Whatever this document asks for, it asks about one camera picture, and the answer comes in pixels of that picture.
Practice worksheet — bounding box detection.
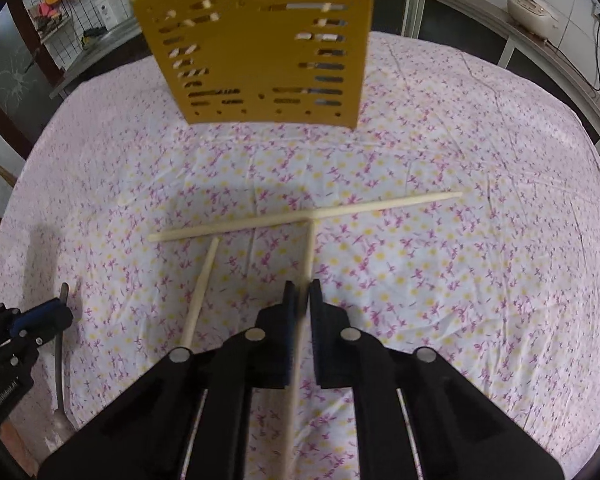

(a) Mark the black power cable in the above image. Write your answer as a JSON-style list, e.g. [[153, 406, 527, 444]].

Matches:
[[549, 10, 600, 92]]

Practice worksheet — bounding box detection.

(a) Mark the metal spoon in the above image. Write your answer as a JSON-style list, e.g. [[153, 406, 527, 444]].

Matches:
[[49, 282, 77, 450]]

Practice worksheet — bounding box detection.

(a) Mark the white rice cooker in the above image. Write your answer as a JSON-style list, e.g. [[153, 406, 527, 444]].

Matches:
[[507, 0, 564, 41]]

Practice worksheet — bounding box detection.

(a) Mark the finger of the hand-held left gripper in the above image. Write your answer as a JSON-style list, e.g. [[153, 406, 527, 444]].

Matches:
[[7, 297, 75, 349]]

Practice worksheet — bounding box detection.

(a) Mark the wooden stick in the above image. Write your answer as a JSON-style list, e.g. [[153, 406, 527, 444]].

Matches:
[[0, 154, 19, 192]]

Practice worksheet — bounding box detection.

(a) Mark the wire rack with sponges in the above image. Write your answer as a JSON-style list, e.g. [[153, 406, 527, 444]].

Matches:
[[24, 0, 77, 42]]

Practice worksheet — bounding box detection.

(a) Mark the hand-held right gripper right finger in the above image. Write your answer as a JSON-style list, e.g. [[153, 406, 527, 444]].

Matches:
[[307, 279, 566, 480]]

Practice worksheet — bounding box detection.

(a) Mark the white soap bottle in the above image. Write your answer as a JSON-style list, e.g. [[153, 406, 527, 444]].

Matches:
[[97, 0, 119, 29]]

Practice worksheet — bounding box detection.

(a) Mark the dark door with frosted glass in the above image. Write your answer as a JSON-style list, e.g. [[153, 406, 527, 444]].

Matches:
[[0, 2, 57, 173]]

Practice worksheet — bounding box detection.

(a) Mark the yellow slotted utensil holder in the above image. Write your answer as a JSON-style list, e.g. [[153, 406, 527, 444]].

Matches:
[[132, 0, 376, 129]]

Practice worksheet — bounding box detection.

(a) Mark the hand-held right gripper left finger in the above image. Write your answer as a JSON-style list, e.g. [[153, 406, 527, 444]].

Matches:
[[37, 281, 298, 480]]

